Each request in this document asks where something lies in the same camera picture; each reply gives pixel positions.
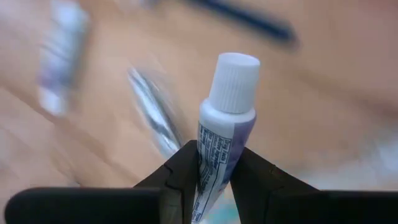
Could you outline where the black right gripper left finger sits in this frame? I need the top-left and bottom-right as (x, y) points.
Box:
(4, 139), (200, 224)

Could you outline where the dark blue pen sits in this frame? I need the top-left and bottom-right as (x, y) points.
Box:
(183, 0), (300, 50)

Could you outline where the white purple toothpaste tube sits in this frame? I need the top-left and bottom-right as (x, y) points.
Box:
(36, 0), (91, 118)
(191, 52), (261, 223)

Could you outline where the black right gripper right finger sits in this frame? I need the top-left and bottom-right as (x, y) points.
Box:
(229, 147), (398, 224)

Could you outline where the silver nail clipper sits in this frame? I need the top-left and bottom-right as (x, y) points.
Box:
(126, 65), (185, 158)

